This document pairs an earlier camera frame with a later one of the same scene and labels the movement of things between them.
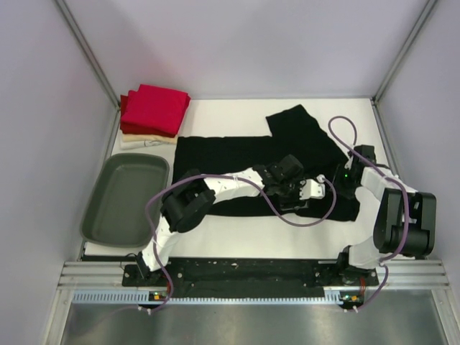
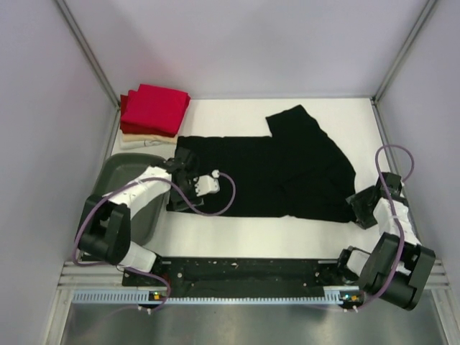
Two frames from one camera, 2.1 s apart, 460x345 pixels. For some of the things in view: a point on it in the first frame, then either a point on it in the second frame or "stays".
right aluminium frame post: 421,19 stays
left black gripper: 293,203 -> 190,176
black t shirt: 294,133 stays
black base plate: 239,277 stays
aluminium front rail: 93,276 stays
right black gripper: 338,188 -> 363,220
